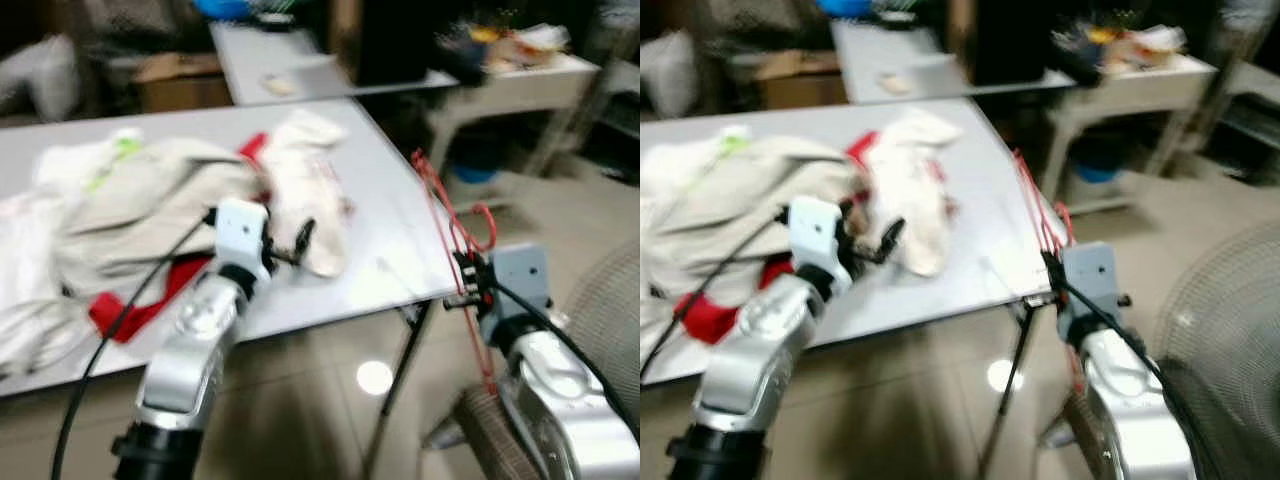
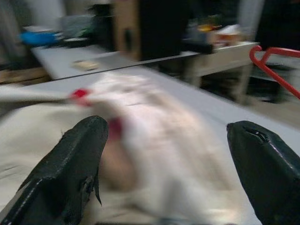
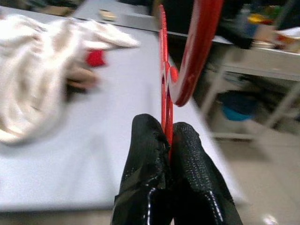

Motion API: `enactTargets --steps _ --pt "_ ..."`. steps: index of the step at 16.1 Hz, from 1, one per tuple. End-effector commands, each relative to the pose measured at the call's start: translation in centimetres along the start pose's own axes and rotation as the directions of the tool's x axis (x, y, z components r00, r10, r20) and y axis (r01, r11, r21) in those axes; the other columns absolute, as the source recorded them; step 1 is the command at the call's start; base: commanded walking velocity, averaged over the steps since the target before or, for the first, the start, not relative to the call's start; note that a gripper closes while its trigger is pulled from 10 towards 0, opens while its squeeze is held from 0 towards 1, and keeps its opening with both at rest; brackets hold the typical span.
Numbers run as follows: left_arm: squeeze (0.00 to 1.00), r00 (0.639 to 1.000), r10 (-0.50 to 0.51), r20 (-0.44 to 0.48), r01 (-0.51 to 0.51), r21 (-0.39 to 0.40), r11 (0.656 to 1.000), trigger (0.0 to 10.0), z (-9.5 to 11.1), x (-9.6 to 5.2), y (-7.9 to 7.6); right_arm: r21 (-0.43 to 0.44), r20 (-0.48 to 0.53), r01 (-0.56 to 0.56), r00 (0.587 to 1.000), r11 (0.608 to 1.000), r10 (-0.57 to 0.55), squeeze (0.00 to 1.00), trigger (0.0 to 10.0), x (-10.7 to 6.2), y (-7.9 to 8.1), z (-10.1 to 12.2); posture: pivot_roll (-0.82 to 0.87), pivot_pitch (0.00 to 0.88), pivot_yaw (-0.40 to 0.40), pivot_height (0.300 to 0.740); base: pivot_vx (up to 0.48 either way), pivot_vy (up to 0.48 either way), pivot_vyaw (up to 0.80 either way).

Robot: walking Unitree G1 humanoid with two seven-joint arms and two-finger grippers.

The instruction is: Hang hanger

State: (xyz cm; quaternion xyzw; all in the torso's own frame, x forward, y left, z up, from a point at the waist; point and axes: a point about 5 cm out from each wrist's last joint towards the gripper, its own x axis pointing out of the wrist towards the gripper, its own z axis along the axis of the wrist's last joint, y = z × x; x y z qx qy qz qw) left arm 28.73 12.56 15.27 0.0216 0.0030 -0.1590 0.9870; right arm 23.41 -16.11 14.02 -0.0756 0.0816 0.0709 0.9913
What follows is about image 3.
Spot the white folding table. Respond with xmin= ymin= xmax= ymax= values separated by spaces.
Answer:
xmin=0 ymin=4 xmax=237 ymax=214

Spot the blue plastic basin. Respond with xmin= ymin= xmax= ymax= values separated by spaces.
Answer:
xmin=219 ymin=90 xmax=258 ymax=122

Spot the red garment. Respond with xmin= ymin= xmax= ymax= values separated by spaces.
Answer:
xmin=84 ymin=50 xmax=108 ymax=68

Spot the person bare hand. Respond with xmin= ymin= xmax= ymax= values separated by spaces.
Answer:
xmin=66 ymin=63 xmax=99 ymax=91

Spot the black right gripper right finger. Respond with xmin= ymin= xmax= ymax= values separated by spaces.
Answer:
xmin=170 ymin=121 xmax=242 ymax=225

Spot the red plastic hanger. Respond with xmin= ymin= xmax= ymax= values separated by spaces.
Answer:
xmin=158 ymin=0 xmax=225 ymax=162

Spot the white metal shelf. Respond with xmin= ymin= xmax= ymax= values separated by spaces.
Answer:
xmin=206 ymin=35 xmax=300 ymax=141

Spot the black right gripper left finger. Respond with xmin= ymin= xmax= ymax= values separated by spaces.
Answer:
xmin=112 ymin=113 xmax=173 ymax=225

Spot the cream white garment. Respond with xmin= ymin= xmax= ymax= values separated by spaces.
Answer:
xmin=0 ymin=14 xmax=141 ymax=145

